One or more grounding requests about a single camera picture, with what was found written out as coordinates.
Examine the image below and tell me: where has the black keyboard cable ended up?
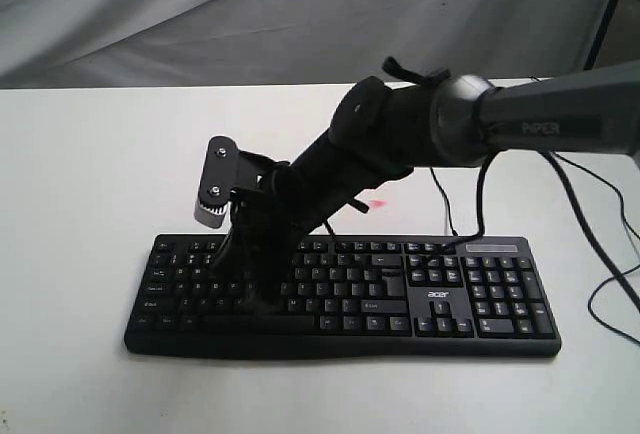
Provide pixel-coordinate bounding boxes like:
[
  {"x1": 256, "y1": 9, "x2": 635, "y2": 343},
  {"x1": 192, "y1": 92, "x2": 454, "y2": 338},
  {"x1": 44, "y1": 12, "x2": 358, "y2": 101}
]
[{"x1": 429, "y1": 168, "x2": 461, "y2": 236}]

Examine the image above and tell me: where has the grey backdrop cloth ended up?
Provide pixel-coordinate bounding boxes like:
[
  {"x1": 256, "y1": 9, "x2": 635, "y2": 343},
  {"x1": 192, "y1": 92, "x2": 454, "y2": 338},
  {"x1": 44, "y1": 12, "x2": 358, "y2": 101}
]
[{"x1": 1, "y1": 0, "x2": 639, "y2": 89}]

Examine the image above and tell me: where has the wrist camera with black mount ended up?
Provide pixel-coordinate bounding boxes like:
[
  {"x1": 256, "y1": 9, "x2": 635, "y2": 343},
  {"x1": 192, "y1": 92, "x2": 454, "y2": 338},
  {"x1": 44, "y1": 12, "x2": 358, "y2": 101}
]
[{"x1": 194, "y1": 136, "x2": 291, "y2": 234}]

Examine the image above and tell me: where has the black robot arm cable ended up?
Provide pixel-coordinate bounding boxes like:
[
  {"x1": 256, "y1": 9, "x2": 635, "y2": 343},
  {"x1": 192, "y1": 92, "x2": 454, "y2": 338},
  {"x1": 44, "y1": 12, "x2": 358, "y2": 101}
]
[{"x1": 319, "y1": 148, "x2": 509, "y2": 265}]

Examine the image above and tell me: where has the thin black loose cable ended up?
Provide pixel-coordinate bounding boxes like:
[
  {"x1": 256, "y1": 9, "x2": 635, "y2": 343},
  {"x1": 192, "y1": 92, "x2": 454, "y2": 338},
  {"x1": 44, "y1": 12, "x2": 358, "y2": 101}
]
[{"x1": 537, "y1": 151, "x2": 640, "y2": 346}]

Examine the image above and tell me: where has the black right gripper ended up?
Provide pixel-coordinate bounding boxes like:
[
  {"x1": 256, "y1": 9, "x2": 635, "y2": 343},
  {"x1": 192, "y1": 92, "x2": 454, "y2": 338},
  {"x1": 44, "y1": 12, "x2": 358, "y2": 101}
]
[{"x1": 227, "y1": 158, "x2": 345, "y2": 314}]

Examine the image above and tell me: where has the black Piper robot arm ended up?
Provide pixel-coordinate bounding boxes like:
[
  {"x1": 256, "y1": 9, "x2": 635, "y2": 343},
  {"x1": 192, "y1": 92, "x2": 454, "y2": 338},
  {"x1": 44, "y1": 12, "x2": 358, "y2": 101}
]
[{"x1": 223, "y1": 62, "x2": 639, "y2": 287}]

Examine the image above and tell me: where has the black Acer keyboard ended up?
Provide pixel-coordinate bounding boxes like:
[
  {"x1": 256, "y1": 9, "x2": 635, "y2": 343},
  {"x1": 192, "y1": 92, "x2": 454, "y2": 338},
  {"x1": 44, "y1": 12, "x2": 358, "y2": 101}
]
[{"x1": 124, "y1": 234, "x2": 562, "y2": 361}]

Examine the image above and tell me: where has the black tripod stand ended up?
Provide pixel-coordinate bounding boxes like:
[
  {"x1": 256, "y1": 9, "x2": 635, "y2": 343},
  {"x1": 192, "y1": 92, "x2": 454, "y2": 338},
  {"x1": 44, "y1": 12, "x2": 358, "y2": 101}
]
[{"x1": 583, "y1": 0, "x2": 619, "y2": 71}]

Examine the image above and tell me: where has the pink mark on table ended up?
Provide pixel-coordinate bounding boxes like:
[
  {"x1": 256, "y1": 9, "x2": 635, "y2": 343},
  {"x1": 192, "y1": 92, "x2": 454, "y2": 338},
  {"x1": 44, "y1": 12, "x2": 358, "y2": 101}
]
[{"x1": 369, "y1": 200, "x2": 386, "y2": 209}]

